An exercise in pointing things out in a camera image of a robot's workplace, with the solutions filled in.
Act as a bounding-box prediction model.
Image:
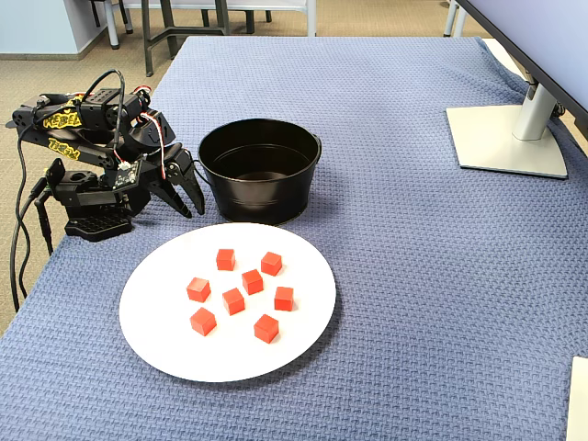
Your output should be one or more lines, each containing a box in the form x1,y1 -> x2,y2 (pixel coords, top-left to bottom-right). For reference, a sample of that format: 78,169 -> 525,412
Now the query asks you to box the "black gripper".
130,109 -> 206,220

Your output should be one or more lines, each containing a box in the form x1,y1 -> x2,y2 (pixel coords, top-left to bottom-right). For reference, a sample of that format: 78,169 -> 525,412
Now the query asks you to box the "red cube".
260,251 -> 283,277
241,268 -> 265,296
186,277 -> 212,303
253,313 -> 280,345
221,287 -> 246,316
215,248 -> 237,272
189,307 -> 218,337
274,286 -> 295,312

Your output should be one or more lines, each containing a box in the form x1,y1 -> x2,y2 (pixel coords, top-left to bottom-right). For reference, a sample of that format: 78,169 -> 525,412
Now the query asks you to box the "white round plate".
118,221 -> 338,384

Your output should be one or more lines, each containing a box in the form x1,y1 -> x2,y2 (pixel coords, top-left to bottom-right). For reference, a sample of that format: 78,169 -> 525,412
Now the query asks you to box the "black metal bucket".
191,118 -> 322,226

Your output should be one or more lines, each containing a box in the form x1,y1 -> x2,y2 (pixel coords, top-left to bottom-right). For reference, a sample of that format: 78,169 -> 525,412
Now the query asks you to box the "white table leg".
103,0 -> 121,51

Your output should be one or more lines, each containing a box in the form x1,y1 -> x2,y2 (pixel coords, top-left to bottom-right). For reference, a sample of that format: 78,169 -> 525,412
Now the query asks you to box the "blue woven tablecloth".
0,35 -> 588,441

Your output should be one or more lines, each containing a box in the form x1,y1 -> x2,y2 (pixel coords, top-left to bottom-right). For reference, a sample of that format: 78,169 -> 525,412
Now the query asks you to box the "grey table leg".
443,0 -> 469,39

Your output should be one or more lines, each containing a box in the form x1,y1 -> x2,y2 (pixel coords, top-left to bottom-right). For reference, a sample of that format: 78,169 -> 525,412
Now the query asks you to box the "monitor with silver stand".
445,0 -> 588,180

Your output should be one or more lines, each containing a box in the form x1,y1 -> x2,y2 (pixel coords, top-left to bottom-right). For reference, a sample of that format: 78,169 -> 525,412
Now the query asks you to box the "white flat panel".
565,356 -> 588,441

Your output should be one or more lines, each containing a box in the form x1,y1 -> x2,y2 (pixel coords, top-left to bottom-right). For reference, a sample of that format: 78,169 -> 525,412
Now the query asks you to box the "red white servo wire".
137,109 -> 167,180

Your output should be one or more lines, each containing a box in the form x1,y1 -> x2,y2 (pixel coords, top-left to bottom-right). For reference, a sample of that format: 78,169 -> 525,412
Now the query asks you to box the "black wrist camera board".
111,159 -> 142,191

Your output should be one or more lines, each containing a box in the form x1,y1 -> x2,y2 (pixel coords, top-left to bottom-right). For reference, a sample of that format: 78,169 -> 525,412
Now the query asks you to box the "black camera cable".
82,68 -> 128,169

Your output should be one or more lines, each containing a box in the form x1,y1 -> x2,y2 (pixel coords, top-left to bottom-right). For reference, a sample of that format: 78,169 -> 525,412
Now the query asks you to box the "thin black cable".
34,195 -> 55,257

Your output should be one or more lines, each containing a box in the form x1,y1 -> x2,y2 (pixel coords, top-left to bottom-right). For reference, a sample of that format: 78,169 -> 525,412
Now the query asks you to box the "thick black cable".
17,183 -> 47,299
8,130 -> 33,314

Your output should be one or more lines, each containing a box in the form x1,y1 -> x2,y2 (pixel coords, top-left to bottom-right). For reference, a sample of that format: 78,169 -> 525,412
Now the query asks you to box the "light grey table frame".
123,0 -> 318,38

